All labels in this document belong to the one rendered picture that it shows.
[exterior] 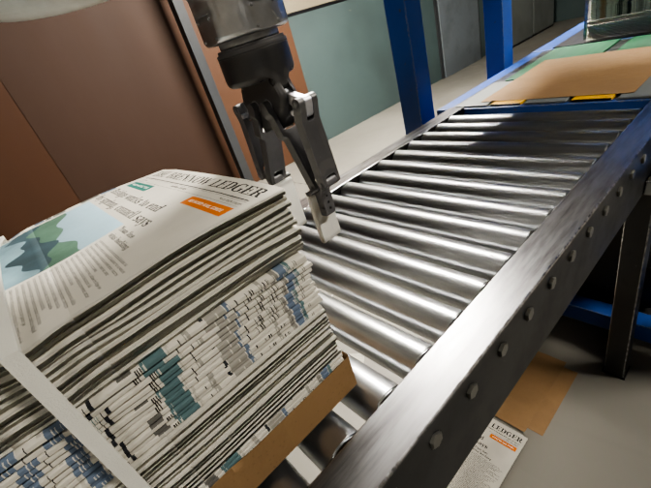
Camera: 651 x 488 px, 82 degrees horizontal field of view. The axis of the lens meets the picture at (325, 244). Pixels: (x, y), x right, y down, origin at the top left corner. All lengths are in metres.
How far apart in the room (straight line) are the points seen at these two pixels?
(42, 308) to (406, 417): 0.30
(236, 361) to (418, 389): 0.19
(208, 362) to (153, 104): 3.23
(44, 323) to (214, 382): 0.11
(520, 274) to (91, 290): 0.45
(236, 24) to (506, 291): 0.41
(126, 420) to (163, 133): 3.25
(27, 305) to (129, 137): 3.12
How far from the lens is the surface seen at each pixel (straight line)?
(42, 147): 3.32
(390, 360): 0.45
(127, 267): 0.27
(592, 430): 1.36
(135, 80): 3.45
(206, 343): 0.29
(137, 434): 0.30
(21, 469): 0.30
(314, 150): 0.40
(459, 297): 0.52
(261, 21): 0.41
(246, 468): 0.37
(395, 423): 0.39
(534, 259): 0.55
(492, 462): 1.26
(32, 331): 0.27
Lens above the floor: 1.13
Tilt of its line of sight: 29 degrees down
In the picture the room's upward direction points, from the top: 18 degrees counter-clockwise
